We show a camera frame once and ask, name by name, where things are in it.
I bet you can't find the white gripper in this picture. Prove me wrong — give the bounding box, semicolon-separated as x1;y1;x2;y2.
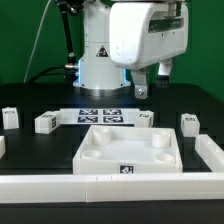
109;2;188;99

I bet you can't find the white square tabletop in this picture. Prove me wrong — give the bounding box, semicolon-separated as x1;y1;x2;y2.
73;125;183;175

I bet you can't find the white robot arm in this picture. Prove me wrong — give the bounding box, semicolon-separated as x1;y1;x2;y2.
73;0;189;99

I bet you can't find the white fiducial marker sheet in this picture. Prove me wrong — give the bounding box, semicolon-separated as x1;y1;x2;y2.
60;108;140;125

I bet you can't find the white U-shaped obstacle fence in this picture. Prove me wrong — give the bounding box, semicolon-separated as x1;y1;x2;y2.
0;133;224;204

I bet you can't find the black cable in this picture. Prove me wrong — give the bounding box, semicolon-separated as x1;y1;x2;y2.
26;65;75;84

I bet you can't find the white cable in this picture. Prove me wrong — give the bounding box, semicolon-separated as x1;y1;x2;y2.
23;0;54;84

